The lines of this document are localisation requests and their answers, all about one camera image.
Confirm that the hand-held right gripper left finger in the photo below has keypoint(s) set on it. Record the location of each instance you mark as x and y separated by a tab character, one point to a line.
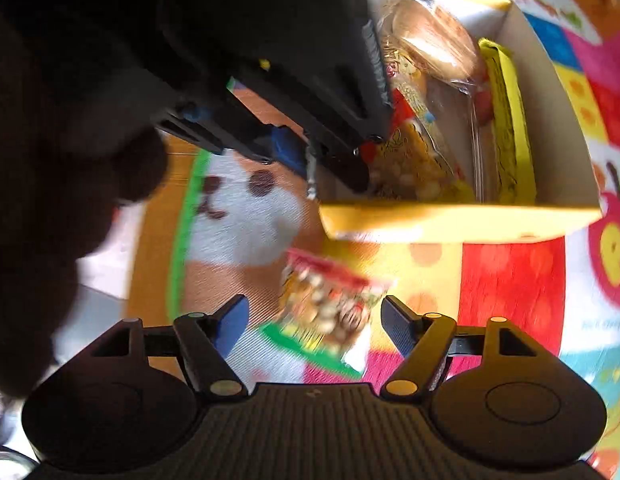
235	321

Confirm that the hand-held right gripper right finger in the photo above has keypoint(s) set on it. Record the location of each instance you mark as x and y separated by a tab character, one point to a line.
397	327

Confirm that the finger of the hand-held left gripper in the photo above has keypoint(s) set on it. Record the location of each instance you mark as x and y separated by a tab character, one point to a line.
287	152
340	162

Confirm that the green edged snack packet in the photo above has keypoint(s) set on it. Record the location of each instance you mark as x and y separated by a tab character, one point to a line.
325	310

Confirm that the red and yellow peanut packet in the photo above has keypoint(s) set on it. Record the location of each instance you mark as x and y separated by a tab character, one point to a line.
414	165

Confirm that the yellow cardboard box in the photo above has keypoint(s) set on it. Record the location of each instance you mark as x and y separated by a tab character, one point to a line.
464	220

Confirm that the long yellow snack packet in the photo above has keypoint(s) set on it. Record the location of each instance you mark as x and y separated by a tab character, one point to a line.
509	125

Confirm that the person's left hand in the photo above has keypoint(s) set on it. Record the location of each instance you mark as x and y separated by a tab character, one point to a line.
50	200

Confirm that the colourful printed play mat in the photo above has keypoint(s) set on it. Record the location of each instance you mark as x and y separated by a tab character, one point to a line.
514	285

